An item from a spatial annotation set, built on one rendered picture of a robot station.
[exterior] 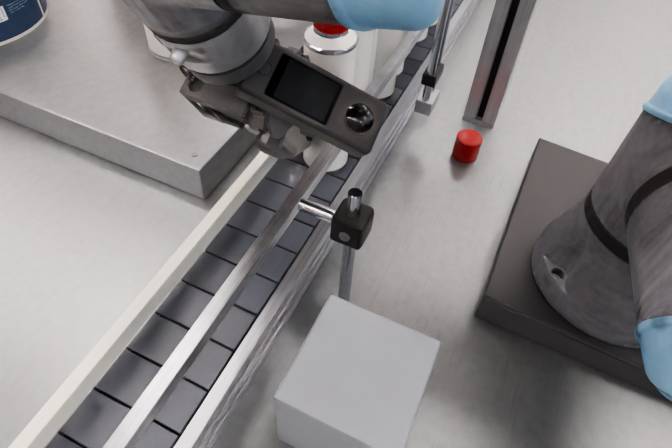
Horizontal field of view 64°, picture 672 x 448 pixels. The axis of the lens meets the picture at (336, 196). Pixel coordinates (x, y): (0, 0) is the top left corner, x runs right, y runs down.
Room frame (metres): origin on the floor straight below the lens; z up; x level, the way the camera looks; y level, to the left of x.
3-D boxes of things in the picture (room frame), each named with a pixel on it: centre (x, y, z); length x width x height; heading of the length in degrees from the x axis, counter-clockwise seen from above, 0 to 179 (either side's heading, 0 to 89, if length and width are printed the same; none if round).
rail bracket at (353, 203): (0.30, 0.00, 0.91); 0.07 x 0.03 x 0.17; 68
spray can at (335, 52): (0.45, 0.02, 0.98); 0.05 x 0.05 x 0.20
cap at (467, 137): (0.53, -0.17, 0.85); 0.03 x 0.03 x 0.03
